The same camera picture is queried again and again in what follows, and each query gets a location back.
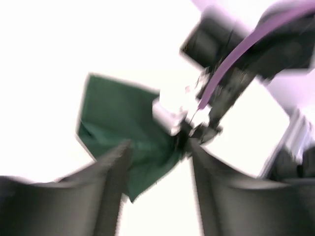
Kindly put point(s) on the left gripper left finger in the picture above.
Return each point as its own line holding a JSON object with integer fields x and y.
{"x": 85, "y": 203}

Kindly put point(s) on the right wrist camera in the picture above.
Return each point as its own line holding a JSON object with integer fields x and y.
{"x": 177, "y": 104}

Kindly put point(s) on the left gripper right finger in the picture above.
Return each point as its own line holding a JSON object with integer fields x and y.
{"x": 234, "y": 204}

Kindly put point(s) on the dark green cloth napkin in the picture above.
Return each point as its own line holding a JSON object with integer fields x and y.
{"x": 113, "y": 112}

